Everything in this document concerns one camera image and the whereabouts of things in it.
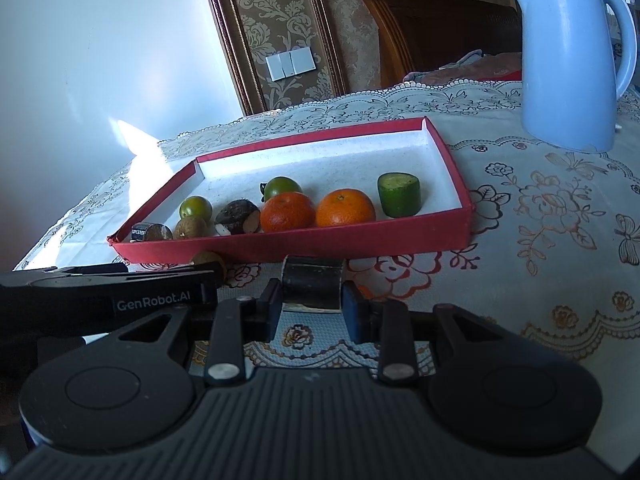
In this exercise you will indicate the red shallow box tray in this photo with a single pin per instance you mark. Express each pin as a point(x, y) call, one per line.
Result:
point(320, 162)

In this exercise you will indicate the white wall light switch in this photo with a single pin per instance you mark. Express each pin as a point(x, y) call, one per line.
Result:
point(290, 63)

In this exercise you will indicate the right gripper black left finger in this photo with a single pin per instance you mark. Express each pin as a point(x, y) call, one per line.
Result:
point(237, 322)

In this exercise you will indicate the green tomato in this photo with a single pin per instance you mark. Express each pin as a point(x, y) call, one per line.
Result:
point(196, 206)
point(278, 185)

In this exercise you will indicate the white lace tablecloth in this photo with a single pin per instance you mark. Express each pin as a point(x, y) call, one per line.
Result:
point(554, 254)

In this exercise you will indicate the green cucumber piece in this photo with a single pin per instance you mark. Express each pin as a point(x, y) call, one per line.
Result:
point(400, 194)

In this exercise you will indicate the dark sugarcane piece in tray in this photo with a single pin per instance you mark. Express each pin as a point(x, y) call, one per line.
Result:
point(150, 232)

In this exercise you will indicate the right orange tangerine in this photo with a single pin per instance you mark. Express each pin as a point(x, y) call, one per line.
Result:
point(344, 207)

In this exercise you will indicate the brown longan in tray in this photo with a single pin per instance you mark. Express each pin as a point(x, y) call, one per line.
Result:
point(190, 227)

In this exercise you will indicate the orange tangerine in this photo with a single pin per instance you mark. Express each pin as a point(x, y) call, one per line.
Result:
point(287, 211)
point(344, 207)

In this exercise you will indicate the left orange tangerine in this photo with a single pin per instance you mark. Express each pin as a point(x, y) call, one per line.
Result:
point(287, 211)

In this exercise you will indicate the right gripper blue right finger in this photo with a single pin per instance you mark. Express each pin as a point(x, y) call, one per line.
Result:
point(386, 323)

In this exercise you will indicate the dark water chestnut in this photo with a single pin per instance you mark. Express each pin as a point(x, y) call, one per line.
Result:
point(238, 217)

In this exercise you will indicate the striped pillow bedding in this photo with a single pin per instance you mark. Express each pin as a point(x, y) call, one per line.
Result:
point(476, 65)

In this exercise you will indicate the light blue electric kettle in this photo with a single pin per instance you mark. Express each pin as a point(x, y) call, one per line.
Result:
point(578, 59)

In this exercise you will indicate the gold framed wallpaper panel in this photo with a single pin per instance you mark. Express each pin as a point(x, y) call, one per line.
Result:
point(252, 30)

